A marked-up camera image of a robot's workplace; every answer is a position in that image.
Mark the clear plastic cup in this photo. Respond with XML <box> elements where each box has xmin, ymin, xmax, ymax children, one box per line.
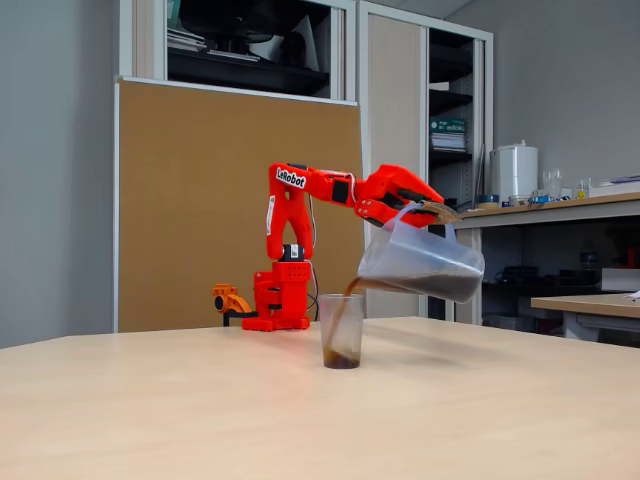
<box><xmin>318</xmin><ymin>293</ymin><xmax>365</xmax><ymax>370</ymax></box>

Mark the translucent plastic measuring jug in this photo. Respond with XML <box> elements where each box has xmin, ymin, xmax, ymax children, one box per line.
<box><xmin>357</xmin><ymin>202</ymin><xmax>486</xmax><ymax>305</ymax></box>

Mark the side counter with wooden top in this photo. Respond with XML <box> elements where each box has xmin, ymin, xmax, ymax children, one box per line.
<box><xmin>442</xmin><ymin>192</ymin><xmax>640</xmax><ymax>331</ymax></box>

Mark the clear drinking glass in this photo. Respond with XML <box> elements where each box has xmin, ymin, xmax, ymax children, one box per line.
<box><xmin>542</xmin><ymin>169</ymin><xmax>563</xmax><ymax>199</ymax></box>

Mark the tall grey cabinet with green book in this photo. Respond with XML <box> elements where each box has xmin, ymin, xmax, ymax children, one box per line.
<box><xmin>357</xmin><ymin>0</ymin><xmax>495</xmax><ymax>324</ymax></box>

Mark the black power cable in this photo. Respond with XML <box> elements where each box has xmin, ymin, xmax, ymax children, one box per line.
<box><xmin>308</xmin><ymin>259</ymin><xmax>322</xmax><ymax>322</ymax></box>

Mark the orange table clamp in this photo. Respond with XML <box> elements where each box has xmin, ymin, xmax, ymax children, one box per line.
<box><xmin>211</xmin><ymin>283</ymin><xmax>259</xmax><ymax>327</ymax></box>

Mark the black bag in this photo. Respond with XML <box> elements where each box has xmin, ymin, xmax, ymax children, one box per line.
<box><xmin>178</xmin><ymin>0</ymin><xmax>307</xmax><ymax>44</ymax></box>

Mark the black equipment under counter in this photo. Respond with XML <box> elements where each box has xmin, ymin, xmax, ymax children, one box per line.
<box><xmin>493</xmin><ymin>264</ymin><xmax>601</xmax><ymax>290</ymax></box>

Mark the white storage box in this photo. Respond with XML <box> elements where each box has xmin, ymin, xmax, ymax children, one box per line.
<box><xmin>601</xmin><ymin>268</ymin><xmax>640</xmax><ymax>293</ymax></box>

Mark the brown pin board panel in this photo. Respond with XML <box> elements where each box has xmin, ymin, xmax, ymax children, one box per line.
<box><xmin>113</xmin><ymin>75</ymin><xmax>366</xmax><ymax>334</ymax></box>

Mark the white cylindrical appliance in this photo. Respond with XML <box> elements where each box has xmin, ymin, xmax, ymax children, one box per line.
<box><xmin>489</xmin><ymin>140</ymin><xmax>540</xmax><ymax>204</ymax></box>

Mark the stack of white documents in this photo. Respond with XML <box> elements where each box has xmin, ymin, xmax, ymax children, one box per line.
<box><xmin>430</xmin><ymin>132</ymin><xmax>469</xmax><ymax>153</ymax></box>

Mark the wooden desk with grey frame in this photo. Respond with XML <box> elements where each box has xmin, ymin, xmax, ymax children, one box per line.
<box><xmin>530</xmin><ymin>292</ymin><xmax>640</xmax><ymax>347</ymax></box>

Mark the stack of papers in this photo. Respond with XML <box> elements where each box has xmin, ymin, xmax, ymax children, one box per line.
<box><xmin>167</xmin><ymin>27</ymin><xmax>208</xmax><ymax>52</ymax></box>

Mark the white folded sheet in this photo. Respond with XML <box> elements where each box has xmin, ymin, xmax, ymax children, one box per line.
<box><xmin>248</xmin><ymin>14</ymin><xmax>321</xmax><ymax>72</ymax></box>

